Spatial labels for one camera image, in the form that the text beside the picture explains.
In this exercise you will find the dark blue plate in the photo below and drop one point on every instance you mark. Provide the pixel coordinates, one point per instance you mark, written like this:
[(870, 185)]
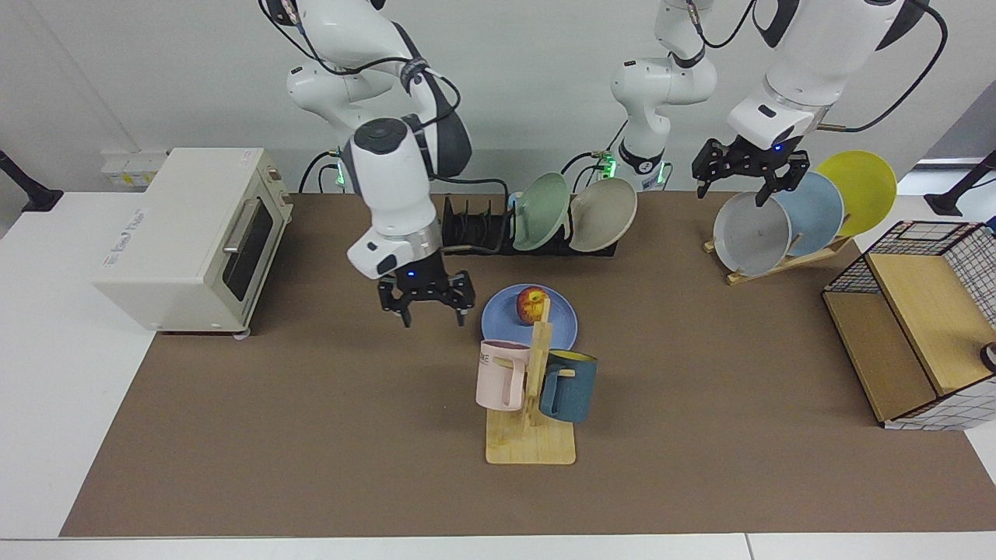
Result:
[(502, 320)]

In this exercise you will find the red yellow apple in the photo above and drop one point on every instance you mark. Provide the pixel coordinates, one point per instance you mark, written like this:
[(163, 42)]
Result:
[(532, 305)]

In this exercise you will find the grey plate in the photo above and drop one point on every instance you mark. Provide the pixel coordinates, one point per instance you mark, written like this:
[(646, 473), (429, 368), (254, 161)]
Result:
[(751, 237)]

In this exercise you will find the light blue plate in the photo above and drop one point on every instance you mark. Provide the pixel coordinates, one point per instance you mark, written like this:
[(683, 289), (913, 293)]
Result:
[(813, 214)]

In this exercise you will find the black dish rack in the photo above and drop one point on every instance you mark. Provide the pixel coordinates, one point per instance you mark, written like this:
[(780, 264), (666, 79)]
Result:
[(467, 229)]

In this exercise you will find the wooden plate rack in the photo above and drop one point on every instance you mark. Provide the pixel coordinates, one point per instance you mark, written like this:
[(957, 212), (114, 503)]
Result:
[(778, 266)]

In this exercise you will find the yellow plate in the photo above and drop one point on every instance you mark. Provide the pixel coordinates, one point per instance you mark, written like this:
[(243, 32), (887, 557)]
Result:
[(864, 187)]

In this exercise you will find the beige plate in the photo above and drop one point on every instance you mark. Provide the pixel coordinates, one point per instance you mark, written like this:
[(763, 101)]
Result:
[(603, 214)]

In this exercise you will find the pale green plate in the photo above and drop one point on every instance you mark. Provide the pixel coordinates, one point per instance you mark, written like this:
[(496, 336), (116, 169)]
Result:
[(541, 210)]

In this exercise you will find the pink cup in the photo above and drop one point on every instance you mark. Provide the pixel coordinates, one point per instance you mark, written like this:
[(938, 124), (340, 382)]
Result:
[(498, 377)]

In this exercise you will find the dark blue cup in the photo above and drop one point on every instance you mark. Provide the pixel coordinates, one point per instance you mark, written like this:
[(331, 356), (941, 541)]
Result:
[(574, 389)]

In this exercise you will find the wooden cup stand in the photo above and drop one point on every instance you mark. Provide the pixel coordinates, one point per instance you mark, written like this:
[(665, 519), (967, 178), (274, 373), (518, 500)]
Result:
[(531, 443)]

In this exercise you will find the black stand foot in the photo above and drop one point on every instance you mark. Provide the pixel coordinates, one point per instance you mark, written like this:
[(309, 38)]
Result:
[(949, 204), (35, 198)]

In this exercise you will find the pale toaster oven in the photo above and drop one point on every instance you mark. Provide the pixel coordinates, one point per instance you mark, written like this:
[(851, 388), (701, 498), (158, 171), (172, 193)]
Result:
[(171, 249)]

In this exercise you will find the small black round thing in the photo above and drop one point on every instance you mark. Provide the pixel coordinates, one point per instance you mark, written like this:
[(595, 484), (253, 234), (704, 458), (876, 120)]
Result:
[(990, 358)]

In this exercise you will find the brown table cloth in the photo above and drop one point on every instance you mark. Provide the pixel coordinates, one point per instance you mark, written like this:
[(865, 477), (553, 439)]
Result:
[(700, 482)]

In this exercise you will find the white wall socket strip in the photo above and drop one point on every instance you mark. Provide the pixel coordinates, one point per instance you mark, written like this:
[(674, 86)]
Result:
[(128, 167)]

